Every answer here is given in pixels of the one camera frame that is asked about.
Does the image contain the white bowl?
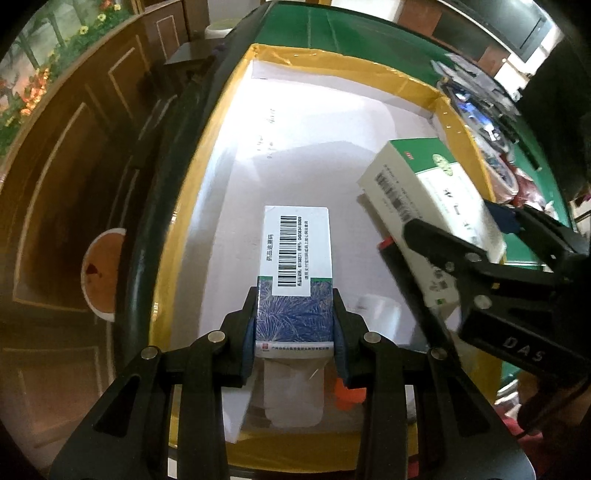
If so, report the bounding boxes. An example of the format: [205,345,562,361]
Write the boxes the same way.
[205,21,238,40]

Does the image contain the flowering plants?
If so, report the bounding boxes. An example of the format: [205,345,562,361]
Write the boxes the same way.
[0,0,134,158]

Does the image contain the white bottle with orange cap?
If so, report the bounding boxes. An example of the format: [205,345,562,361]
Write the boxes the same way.
[263,360,365,428]

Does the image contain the green and white medicine box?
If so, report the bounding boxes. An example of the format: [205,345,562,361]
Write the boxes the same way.
[358,137,506,319]

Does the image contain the cup of brown tea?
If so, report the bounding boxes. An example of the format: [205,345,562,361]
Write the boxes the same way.
[81,228,127,324]

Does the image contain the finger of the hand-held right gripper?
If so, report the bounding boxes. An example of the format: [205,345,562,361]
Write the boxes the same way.
[485,200,591,274]
[403,218,504,324]

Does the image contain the yellow-taped cardboard box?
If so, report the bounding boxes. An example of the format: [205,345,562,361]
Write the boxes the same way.
[148,44,509,480]

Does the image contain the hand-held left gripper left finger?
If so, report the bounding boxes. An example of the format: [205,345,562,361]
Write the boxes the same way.
[48,287,258,480]

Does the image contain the dark cabinet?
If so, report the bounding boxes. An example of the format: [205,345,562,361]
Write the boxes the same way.
[434,0,557,61]

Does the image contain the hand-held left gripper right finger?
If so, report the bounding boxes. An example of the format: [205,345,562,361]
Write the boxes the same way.
[332,287,532,480]

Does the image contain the blue and white medicine box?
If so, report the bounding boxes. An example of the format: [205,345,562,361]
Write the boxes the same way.
[255,205,335,358]

